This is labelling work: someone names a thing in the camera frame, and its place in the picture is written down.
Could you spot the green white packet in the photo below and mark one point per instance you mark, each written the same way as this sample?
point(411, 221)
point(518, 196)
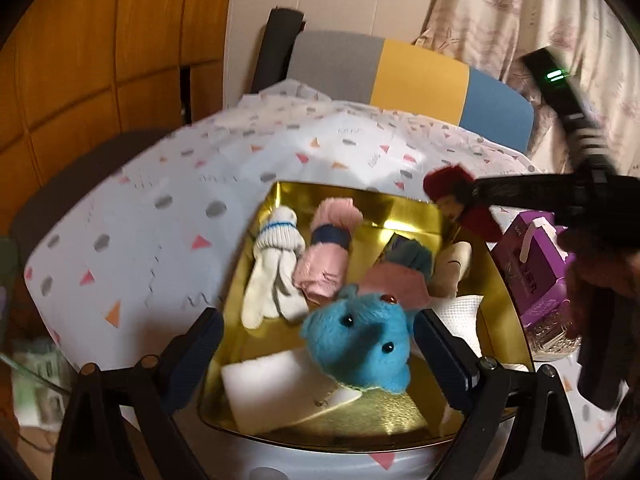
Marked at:
point(42, 385)

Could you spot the grey yellow blue headboard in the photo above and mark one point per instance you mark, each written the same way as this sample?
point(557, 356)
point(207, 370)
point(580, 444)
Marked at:
point(420, 75)

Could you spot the pink rolled sock navy band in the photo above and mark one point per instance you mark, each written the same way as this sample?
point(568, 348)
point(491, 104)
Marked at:
point(320, 270)

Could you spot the patterned beige curtain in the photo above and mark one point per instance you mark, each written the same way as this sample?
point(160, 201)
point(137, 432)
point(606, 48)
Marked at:
point(500, 10)

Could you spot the white tissue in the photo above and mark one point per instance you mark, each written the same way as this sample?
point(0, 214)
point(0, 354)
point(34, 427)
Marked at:
point(460, 317)

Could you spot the wooden wardrobe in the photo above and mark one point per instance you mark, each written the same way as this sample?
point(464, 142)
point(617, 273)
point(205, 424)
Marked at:
point(100, 60)

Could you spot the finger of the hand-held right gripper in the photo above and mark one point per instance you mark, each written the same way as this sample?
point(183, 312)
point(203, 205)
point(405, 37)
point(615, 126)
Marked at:
point(530, 192)

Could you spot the small beige plush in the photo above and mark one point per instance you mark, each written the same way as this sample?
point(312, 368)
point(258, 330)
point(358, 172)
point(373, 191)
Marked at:
point(452, 270)

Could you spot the small doll with red hat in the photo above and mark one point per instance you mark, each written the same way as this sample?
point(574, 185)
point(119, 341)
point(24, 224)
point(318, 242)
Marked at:
point(450, 180)

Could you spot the white card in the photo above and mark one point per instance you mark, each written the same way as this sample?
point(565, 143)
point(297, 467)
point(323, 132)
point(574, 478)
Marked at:
point(270, 390)

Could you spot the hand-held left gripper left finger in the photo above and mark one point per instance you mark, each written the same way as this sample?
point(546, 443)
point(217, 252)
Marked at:
point(200, 350)

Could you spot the black bed post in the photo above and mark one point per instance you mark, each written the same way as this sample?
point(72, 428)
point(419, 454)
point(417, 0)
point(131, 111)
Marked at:
point(275, 50)

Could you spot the white rolled sock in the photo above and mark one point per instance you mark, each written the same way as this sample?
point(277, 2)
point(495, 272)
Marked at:
point(270, 270)

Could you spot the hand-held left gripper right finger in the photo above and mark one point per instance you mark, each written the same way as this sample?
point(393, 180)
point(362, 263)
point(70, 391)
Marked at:
point(440, 355)

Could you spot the blue plush toy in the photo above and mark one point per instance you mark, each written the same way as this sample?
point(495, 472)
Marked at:
point(360, 345)

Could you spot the gold tray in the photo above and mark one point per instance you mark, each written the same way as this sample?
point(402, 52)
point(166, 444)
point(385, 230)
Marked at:
point(400, 410)

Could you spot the pink and teal rolled sock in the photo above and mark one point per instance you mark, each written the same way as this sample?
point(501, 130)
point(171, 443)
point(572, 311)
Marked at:
point(400, 280)

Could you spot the purple carton box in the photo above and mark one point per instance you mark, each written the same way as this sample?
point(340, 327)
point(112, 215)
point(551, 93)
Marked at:
point(530, 280)

